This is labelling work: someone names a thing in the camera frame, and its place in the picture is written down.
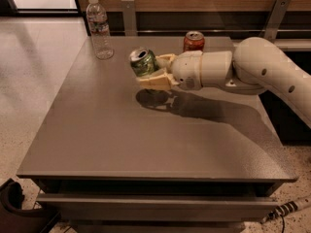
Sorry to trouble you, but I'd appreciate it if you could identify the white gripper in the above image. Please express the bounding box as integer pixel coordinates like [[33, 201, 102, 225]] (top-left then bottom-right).
[[136, 50, 203, 90]]

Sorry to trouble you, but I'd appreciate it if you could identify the green soda can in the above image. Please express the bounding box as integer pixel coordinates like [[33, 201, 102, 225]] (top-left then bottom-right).
[[129, 47, 159, 77]]

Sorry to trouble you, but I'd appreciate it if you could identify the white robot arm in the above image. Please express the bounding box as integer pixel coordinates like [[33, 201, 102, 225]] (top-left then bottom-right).
[[137, 37, 311, 127]]

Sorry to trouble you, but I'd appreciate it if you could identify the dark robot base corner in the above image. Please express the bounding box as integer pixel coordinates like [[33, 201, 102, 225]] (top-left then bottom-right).
[[0, 179, 60, 233]]

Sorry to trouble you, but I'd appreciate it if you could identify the orange soda can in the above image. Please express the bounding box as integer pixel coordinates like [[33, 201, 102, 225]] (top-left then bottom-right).
[[184, 31, 205, 51]]

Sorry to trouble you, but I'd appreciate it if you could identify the clear plastic water bottle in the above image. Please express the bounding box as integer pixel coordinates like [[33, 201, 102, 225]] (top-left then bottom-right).
[[86, 0, 114, 60]]

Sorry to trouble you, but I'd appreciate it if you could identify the left metal bracket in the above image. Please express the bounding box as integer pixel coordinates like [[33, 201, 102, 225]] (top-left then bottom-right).
[[121, 0, 137, 36]]

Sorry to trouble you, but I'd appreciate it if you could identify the metal bracket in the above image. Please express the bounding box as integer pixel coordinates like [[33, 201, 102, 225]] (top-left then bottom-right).
[[121, 0, 137, 36], [260, 0, 292, 41]]

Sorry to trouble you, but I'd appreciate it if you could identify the right metal bracket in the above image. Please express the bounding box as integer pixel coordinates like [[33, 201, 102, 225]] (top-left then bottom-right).
[[260, 0, 292, 41]]

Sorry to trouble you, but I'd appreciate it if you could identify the striped cable on floor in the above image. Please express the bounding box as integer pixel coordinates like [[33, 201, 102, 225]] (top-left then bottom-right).
[[260, 194, 311, 224]]

